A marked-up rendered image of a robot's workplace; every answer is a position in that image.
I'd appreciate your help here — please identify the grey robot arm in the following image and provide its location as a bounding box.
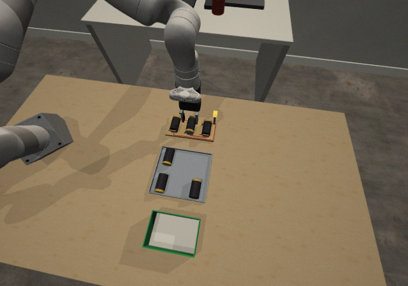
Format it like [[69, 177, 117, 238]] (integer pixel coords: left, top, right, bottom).
[[0, 0, 201, 169]]

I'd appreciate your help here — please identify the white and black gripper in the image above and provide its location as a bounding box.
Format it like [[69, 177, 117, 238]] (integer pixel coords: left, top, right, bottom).
[[169, 70, 201, 125]]

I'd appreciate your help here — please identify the black cylinder with yellow top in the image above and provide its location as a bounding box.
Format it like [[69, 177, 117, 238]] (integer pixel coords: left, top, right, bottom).
[[154, 173, 169, 193], [201, 119, 212, 136], [170, 115, 181, 132], [189, 178, 202, 199], [186, 117, 195, 134], [162, 147, 175, 166]]

